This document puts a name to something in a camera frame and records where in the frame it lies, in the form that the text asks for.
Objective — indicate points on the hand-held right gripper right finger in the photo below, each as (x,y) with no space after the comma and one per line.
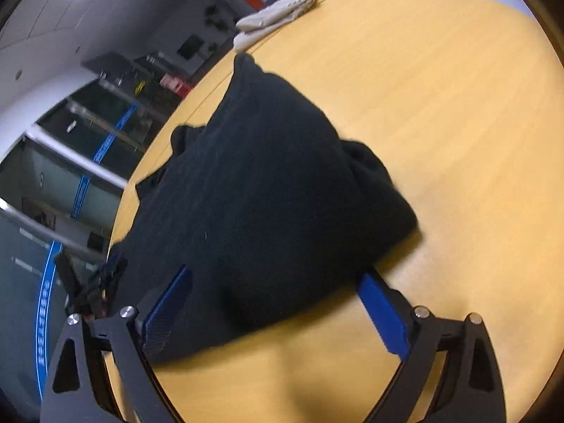
(383,317)

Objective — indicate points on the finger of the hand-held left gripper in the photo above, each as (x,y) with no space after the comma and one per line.
(68,277)
(108,280)

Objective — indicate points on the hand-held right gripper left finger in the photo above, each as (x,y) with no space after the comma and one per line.
(169,308)

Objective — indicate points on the black fleece jacket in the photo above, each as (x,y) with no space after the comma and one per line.
(264,207)

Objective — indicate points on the glass door with blue stripe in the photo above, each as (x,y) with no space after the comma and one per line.
(53,185)
(26,308)
(123,127)

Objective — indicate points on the plant with yellow flowers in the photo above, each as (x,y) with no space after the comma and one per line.
(141,86)

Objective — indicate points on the stack of red boxes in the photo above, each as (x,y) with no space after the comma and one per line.
(176,84)

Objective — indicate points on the black television on stand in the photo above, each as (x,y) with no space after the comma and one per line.
(191,47)

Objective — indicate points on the tall green potted plant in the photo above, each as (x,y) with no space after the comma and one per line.
(216,15)

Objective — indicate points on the beige folded cloth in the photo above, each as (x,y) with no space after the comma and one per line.
(273,15)

